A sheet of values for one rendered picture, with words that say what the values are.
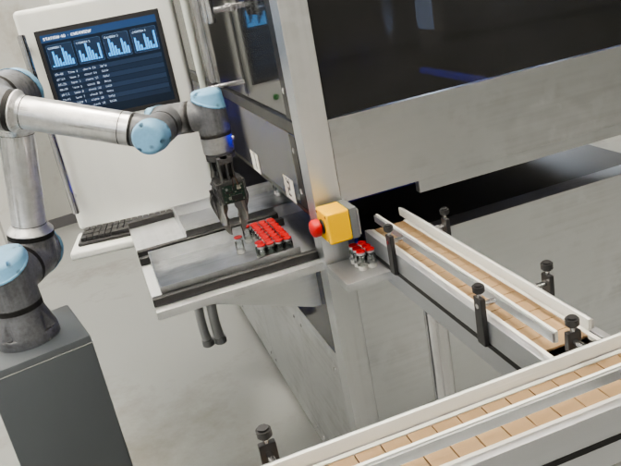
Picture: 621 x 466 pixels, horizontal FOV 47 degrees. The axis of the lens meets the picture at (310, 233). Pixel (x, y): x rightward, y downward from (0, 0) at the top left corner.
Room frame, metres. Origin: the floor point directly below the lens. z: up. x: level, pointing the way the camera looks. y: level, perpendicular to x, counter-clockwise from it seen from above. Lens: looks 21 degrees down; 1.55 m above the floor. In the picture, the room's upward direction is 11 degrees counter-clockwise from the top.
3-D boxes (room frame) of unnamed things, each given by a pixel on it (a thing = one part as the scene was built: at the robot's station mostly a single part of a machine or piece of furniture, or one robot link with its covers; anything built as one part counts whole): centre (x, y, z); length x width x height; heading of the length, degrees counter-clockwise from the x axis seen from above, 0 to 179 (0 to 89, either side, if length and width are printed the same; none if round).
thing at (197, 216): (2.02, 0.21, 0.90); 0.34 x 0.26 x 0.04; 105
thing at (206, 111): (1.68, 0.18, 1.25); 0.09 x 0.08 x 0.11; 81
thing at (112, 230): (2.30, 0.56, 0.82); 0.40 x 0.14 x 0.02; 96
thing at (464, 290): (1.24, -0.27, 0.92); 0.69 x 0.15 x 0.16; 15
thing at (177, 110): (1.68, 0.28, 1.25); 0.11 x 0.11 x 0.08; 81
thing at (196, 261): (1.66, 0.23, 0.90); 0.34 x 0.26 x 0.04; 105
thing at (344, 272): (1.48, -0.11, 0.87); 0.14 x 0.13 x 0.02; 105
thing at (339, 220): (1.48, -0.06, 0.99); 0.08 x 0.07 x 0.07; 105
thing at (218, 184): (1.67, 0.18, 1.09); 0.09 x 0.08 x 0.12; 15
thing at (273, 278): (1.84, 0.23, 0.87); 0.70 x 0.48 x 0.02; 15
